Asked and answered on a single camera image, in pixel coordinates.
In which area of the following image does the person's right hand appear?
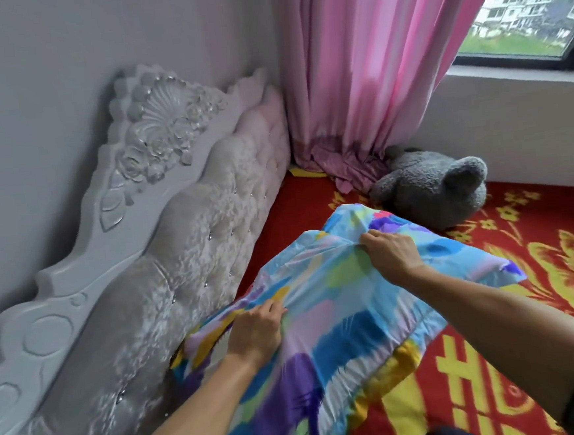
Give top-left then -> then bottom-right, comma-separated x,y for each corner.
358,225 -> 430,291

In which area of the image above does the person's left hand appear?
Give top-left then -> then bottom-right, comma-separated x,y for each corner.
222,297 -> 294,374

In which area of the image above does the colourful patterned pillow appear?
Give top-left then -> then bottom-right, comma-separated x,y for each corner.
158,190 -> 541,435

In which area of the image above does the white tufted bed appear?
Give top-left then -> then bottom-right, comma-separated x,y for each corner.
0,29 -> 574,435

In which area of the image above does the person's left forearm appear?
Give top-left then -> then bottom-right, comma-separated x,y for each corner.
112,349 -> 268,435

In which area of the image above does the person's right forearm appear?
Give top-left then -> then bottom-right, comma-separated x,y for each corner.
395,254 -> 574,435

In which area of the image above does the grey plush toy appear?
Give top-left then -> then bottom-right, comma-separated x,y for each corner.
364,139 -> 493,237

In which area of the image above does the red floral blanket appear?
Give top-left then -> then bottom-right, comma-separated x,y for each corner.
223,145 -> 574,435

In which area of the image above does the pink curtain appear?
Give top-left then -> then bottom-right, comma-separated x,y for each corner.
272,0 -> 521,201

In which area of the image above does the black framed window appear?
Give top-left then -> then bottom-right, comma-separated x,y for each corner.
450,0 -> 574,83

